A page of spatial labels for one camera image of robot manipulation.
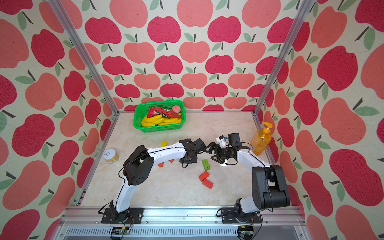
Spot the green block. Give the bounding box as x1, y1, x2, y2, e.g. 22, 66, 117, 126
202, 160, 211, 171

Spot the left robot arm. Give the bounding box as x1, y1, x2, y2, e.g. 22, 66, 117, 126
110, 139, 206, 220

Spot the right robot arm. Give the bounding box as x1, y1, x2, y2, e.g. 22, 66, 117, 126
199, 133, 291, 222

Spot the orange soap dispenser bottle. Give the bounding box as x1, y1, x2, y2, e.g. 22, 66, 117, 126
251, 122, 273, 156

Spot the pink peach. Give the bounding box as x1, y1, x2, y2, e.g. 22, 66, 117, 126
172, 105, 181, 114

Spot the green plastic basket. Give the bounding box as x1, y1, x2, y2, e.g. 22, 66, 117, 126
133, 100, 186, 133

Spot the yellow banana bunch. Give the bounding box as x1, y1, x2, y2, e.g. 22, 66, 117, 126
141, 116, 183, 127

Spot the red snack bag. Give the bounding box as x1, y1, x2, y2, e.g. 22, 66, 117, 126
147, 107, 181, 119

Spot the small tin can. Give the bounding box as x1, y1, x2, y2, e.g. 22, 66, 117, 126
103, 149, 120, 163

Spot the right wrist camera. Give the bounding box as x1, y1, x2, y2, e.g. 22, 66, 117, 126
216, 133, 243, 148

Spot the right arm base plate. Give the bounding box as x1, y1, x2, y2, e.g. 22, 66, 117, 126
216, 207, 263, 225

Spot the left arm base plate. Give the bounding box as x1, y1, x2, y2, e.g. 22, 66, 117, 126
100, 208, 144, 224

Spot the aluminium front rail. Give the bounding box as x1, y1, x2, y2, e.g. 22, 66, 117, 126
51, 206, 311, 240

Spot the right aluminium post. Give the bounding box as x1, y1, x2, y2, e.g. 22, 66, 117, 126
252, 1, 315, 122

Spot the aluminium post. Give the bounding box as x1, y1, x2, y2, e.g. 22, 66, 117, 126
252, 1, 315, 122
48, 0, 120, 118

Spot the left aluminium post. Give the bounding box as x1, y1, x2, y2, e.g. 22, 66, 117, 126
48, 0, 120, 118

